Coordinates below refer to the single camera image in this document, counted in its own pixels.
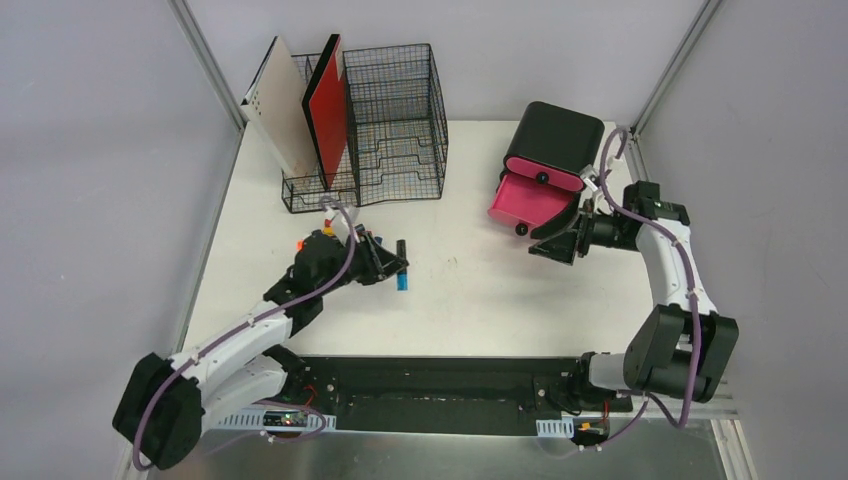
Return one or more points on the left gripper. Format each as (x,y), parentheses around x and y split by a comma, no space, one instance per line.
(373,259)

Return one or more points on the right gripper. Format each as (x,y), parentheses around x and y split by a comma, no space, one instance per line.
(560,243)

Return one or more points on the black pink drawer unit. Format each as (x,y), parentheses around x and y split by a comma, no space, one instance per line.
(540,176)

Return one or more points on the red A4 folder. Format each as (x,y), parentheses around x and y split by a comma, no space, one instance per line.
(325,109)

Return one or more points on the white A4 folder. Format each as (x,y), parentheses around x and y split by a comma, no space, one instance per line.
(273,105)

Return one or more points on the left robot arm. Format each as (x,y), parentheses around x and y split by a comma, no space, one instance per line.
(169,403)

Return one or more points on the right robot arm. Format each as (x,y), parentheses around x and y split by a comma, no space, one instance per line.
(683,347)

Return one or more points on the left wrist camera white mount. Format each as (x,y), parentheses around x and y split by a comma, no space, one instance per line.
(339,220)

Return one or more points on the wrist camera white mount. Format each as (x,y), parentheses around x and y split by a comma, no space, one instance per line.
(591,178)
(339,220)

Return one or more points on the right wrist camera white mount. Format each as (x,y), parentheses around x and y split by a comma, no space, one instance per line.
(591,178)

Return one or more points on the black wire mesh desk organizer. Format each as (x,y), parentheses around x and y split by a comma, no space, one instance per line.
(398,135)

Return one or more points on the black mounting base plate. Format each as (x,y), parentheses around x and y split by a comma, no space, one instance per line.
(444,395)

